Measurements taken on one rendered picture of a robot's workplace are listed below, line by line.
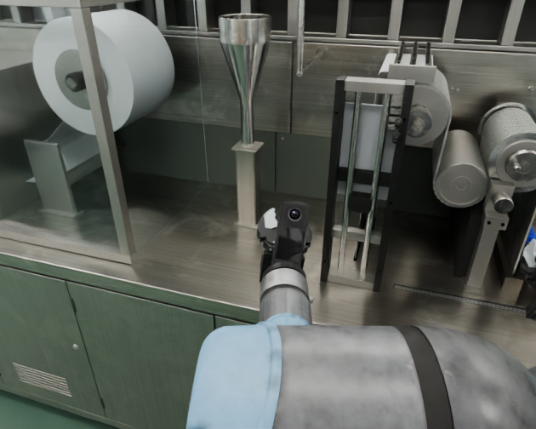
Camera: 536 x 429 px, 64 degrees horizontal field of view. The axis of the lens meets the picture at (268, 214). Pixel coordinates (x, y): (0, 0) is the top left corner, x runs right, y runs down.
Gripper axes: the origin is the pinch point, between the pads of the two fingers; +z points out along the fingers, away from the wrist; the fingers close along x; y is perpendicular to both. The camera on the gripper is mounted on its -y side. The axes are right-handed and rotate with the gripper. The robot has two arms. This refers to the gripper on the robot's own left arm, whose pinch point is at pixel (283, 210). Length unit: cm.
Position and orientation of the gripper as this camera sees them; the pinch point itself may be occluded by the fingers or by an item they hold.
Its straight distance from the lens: 84.5
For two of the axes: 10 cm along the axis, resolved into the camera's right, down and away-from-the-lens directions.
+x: 9.9, 1.2, 0.6
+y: -1.4, 8.6, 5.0
